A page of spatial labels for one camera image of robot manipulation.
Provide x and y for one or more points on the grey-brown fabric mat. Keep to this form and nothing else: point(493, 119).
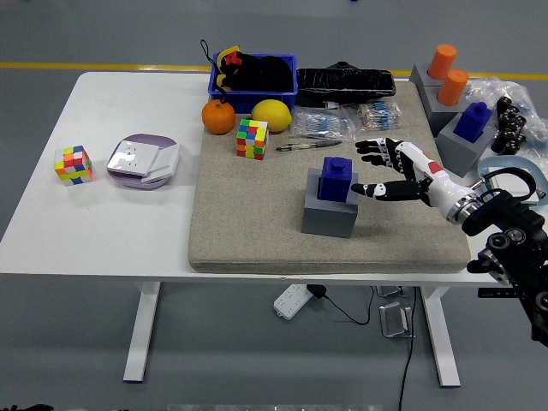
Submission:
point(257, 214)

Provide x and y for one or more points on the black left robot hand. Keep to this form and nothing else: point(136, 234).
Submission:
point(25, 408)

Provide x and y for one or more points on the bag of brown resistors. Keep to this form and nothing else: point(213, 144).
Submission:
point(379, 115)

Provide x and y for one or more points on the orange cylinder seal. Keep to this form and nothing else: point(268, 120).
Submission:
point(451, 87)
point(442, 62)

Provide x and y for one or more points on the black plug adapter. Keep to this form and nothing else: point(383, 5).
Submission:
point(317, 292)

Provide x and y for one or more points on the grey seal holder block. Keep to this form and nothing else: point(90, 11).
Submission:
point(327, 220)
point(460, 154)
point(441, 115)
point(418, 77)

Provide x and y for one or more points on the black table control panel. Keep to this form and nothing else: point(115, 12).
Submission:
point(488, 293)

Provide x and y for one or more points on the white table leg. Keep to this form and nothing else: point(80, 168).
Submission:
point(441, 338)
point(141, 334)

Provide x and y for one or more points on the white wall socket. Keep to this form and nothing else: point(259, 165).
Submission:
point(130, 157)

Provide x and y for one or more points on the clear ballpoint pen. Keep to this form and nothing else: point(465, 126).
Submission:
point(308, 145)

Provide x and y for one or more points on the metal bracket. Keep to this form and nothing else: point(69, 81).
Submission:
point(394, 321)
point(389, 292)

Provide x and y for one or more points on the bag of blue resistors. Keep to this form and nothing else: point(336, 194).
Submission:
point(321, 122)

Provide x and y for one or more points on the multicolour puzzle cube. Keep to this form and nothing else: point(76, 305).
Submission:
point(73, 164)
point(252, 139)

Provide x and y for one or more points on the yellow lemon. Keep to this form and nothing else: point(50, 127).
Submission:
point(272, 114)

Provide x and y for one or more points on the orange fruit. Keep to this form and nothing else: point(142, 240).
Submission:
point(218, 117)

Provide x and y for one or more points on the clear plastic bag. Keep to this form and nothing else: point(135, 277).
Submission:
point(531, 98)

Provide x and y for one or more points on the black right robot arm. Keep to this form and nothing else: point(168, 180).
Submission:
point(514, 222)

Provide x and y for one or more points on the dark brown knobs pile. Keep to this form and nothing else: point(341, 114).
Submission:
point(509, 128)

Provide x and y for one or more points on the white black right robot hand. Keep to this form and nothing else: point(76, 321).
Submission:
point(432, 180)

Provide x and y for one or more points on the blue block seal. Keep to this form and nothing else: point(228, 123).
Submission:
point(471, 124)
point(335, 180)

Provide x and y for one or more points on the black cloth with yellow trim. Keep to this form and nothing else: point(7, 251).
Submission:
point(261, 73)

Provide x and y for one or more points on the black keyboard in plastic wrap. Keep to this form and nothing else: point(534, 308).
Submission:
point(342, 83)

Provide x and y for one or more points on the blue plastic bin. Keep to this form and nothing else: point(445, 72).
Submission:
point(244, 99)

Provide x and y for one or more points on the purple plate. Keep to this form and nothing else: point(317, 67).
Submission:
point(147, 138)

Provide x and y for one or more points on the white power strip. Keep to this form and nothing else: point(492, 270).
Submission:
point(291, 301)

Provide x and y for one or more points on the white wall switch panel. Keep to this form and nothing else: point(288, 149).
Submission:
point(164, 160)
point(505, 182)

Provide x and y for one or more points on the light blue plate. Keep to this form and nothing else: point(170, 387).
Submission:
point(496, 162)

